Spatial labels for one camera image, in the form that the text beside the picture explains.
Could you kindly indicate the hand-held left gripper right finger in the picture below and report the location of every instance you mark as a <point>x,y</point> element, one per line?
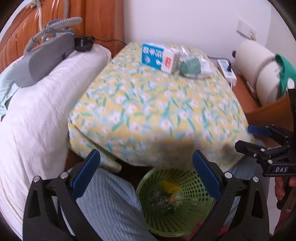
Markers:
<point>208,176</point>

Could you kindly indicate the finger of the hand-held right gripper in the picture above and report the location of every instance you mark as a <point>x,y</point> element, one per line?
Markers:
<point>248,148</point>
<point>259,131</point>

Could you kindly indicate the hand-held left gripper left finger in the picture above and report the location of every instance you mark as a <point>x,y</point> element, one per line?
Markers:
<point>85,176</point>

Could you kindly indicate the green mesh wastebasket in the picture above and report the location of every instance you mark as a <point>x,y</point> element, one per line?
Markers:
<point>196,208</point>

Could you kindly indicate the small yellow wrapper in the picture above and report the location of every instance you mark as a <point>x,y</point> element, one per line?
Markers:
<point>175,199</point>

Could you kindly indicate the blue white milk carton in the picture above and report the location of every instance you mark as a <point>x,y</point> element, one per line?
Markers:
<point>150,55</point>

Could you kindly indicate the person's right hand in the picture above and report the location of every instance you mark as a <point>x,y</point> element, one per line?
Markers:
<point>280,187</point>

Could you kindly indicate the brown wooden side cabinet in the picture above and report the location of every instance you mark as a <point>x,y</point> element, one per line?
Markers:
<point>249,99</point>

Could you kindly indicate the green cloth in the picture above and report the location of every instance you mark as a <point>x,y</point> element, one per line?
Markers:
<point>285,69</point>

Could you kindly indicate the white power strip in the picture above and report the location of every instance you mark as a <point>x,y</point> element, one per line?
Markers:
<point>225,66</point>

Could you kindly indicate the yellow floral cloth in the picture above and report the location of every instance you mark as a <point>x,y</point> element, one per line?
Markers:
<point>150,104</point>

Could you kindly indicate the clear bag with green contents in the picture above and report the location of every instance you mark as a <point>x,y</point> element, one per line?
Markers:
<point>190,67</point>

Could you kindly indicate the light teal pillow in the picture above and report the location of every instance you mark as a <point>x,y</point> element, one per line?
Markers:
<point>4,88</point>

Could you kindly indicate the grey breathing machine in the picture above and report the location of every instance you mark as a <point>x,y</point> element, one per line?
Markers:
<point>41,60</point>

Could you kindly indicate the black power adapter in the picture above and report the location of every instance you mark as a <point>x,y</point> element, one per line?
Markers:
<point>82,44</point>

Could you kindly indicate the carved wooden headboard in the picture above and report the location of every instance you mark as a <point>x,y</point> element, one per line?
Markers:
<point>97,20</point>

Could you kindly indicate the white wall socket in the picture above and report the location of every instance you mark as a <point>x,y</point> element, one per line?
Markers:
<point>245,29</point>

